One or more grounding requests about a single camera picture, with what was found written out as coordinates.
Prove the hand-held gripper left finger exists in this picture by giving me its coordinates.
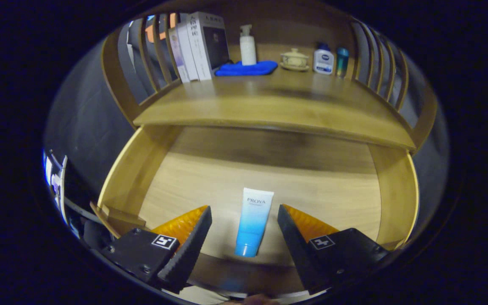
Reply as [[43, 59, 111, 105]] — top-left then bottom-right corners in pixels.
[[100, 205, 213, 294]]

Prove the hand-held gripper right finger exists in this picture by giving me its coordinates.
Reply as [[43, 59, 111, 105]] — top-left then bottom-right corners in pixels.
[[277, 204, 391, 295]]

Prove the blue and white tube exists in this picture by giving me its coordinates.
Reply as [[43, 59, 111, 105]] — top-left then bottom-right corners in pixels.
[[234, 188, 275, 258]]

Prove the wooden drawer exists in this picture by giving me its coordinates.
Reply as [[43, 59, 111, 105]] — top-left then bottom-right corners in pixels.
[[89, 125, 420, 297]]

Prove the wooden countertop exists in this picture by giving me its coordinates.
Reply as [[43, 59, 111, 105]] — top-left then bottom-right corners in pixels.
[[133, 64, 416, 150]]

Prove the black backdrop cloth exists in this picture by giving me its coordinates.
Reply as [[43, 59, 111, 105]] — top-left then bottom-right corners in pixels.
[[43, 13, 451, 229]]

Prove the blue folded cloth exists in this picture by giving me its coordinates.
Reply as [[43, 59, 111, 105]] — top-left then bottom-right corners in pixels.
[[215, 60, 278, 77]]

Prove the white lotion bottle blue cap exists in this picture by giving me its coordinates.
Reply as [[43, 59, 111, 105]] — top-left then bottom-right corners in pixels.
[[313, 43, 335, 75]]

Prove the ceramic lidded teacup with saucer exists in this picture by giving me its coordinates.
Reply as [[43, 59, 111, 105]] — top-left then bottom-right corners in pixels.
[[280, 48, 310, 71]]

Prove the teal slim bottle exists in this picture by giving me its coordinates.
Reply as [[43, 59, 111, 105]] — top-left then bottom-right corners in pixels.
[[336, 47, 349, 79]]

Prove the purple spine book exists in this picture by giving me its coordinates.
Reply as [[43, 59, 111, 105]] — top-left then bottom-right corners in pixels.
[[168, 28, 189, 83]]

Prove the thin white book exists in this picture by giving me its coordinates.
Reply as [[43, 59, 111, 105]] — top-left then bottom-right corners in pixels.
[[176, 22, 200, 82]]

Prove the white pump bottle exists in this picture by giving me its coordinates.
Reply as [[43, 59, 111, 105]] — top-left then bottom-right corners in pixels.
[[239, 24, 257, 66]]

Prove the grey portrait cover book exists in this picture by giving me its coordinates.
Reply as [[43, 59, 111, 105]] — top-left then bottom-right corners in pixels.
[[186, 12, 230, 81]]

